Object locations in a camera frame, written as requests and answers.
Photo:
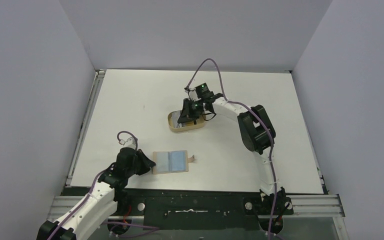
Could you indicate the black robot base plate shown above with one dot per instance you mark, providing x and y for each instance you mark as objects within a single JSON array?
[{"x": 203, "y": 210}]

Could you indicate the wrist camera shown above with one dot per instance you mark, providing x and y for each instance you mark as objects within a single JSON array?
[
  {"x": 129, "y": 143},
  {"x": 190, "y": 93}
]

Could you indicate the aluminium front frame rail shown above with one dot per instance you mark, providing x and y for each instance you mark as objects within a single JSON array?
[{"x": 321, "y": 206}]

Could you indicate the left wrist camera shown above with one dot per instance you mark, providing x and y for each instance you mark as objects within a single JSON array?
[{"x": 129, "y": 143}]

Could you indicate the aluminium table edge rail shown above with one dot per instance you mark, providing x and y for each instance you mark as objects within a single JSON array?
[{"x": 96, "y": 85}]

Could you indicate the beige oval tray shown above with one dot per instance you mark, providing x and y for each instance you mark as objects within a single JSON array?
[{"x": 177, "y": 128}]

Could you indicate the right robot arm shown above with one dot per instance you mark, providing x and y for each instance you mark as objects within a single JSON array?
[{"x": 257, "y": 134}]

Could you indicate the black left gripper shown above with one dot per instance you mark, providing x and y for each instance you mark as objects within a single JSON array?
[{"x": 139, "y": 158}]

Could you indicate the blue credit card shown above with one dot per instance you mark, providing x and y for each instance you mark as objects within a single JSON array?
[{"x": 178, "y": 161}]

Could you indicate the light blue ID card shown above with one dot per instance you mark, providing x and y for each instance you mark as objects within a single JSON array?
[{"x": 175, "y": 116}]

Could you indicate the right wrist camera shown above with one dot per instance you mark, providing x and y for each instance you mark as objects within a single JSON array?
[{"x": 190, "y": 93}]

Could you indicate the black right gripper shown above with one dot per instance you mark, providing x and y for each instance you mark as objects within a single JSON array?
[{"x": 188, "y": 108}]

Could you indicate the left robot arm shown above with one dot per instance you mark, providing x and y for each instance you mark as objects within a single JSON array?
[{"x": 100, "y": 201}]

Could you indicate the silver credit card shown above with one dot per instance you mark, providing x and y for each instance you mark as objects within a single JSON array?
[{"x": 162, "y": 162}]

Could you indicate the gold card with black stripe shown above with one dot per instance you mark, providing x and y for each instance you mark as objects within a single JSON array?
[{"x": 194, "y": 124}]

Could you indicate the beige leather card holder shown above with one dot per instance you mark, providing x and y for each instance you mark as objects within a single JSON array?
[{"x": 190, "y": 159}]

